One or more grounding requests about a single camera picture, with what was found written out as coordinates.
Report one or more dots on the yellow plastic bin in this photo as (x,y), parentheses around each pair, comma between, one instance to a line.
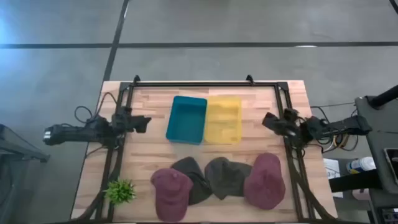
(223,121)

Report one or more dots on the dark olive baseball cap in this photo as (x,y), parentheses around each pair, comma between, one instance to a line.
(189,169)
(227,179)

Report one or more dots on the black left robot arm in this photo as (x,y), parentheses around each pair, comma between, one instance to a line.
(71,133)

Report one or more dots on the pink object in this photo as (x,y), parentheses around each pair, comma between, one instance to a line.
(361,194)

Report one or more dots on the black pole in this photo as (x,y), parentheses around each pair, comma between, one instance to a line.
(384,97)

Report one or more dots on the dark control device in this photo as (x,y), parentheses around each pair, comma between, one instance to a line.
(390,216)

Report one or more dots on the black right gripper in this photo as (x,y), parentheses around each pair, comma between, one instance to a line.
(289,127)

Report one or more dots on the maroon baseball cap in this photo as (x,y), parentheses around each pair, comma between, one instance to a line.
(264,183)
(171,196)

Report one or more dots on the grey equipment cart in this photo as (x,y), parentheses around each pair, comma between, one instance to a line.
(382,130)

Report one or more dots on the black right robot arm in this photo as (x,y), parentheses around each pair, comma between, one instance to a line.
(342,126)

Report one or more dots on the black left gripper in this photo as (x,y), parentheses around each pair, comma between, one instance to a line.
(124,124)

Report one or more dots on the teal plastic bin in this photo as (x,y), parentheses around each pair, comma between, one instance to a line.
(186,121)

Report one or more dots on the grey side table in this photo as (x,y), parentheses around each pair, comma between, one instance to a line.
(18,149)

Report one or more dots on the small green artificial plant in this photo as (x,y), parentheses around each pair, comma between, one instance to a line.
(119,191)

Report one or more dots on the black metal table frame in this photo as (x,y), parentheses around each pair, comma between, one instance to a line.
(202,84)

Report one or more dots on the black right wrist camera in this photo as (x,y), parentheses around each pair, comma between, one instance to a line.
(290,114)

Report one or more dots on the black smartphone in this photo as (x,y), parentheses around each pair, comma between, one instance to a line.
(392,165)

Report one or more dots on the white printed paper sheet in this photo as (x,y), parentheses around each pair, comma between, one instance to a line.
(332,171)

